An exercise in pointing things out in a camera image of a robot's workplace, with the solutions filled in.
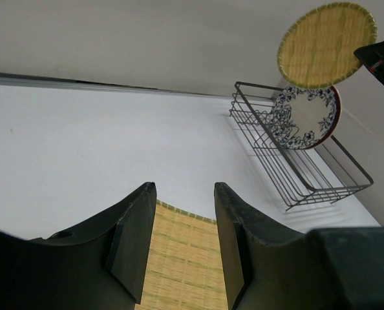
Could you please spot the grey wire dish rack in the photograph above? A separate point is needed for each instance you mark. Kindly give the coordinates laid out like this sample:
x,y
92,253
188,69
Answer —
x,y
327,173

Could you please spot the square bamboo mat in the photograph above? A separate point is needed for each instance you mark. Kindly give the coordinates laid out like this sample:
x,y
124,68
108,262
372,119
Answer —
x,y
184,267

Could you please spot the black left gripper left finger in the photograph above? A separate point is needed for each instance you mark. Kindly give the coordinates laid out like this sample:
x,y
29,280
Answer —
x,y
99,263

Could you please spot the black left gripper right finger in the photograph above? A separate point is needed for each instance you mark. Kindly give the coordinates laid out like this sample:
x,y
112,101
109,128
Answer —
x,y
265,263

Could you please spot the red and teal floral plate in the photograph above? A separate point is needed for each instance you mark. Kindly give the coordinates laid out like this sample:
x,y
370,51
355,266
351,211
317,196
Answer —
x,y
324,113

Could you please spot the round bamboo tray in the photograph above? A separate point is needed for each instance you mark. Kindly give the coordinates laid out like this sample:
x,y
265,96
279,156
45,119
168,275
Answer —
x,y
318,49

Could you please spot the blue and white floral plate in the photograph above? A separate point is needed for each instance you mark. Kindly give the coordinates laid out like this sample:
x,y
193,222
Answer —
x,y
287,120

